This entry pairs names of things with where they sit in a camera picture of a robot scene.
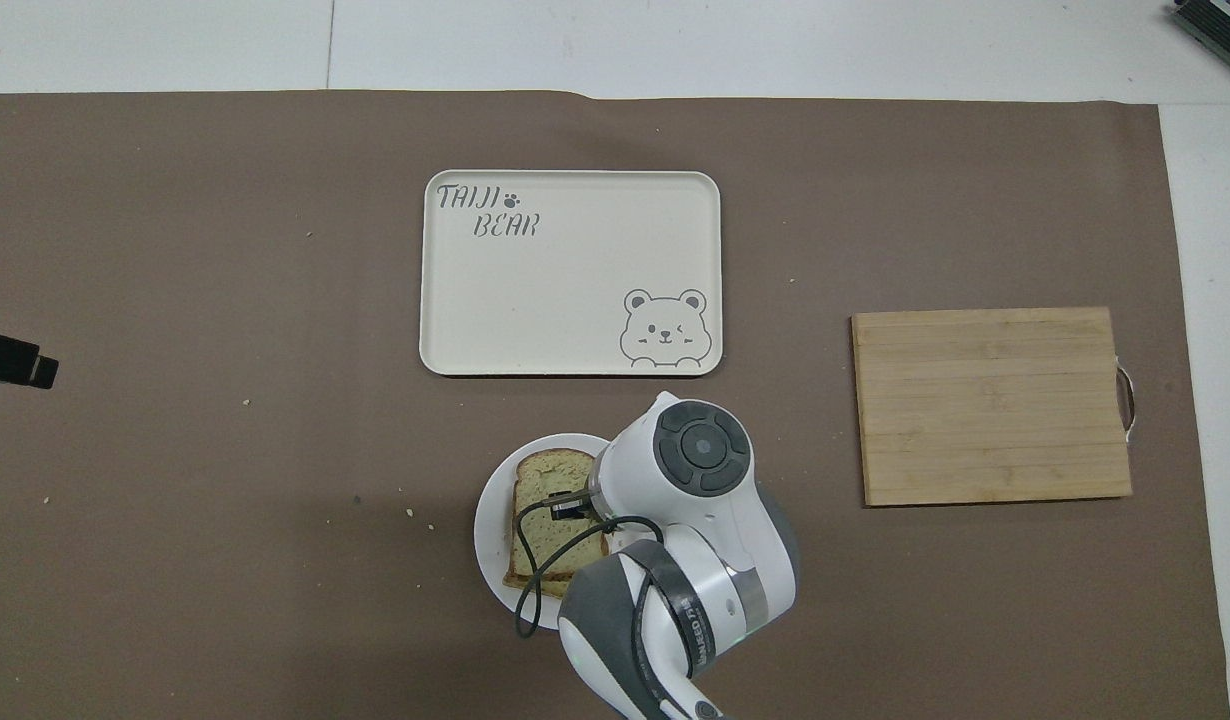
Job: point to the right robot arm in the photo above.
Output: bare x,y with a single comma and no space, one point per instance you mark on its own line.
710,545

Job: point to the cream tray with bear print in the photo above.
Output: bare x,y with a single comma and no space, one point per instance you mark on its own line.
565,290

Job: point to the white round plate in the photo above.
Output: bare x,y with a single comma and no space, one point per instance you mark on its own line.
493,520

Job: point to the wooden cutting board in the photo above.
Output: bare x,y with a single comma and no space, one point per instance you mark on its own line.
990,405

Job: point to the seeded bread slice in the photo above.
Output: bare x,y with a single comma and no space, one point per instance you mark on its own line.
550,475

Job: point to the dark grey device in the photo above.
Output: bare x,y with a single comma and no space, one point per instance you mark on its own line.
1220,22

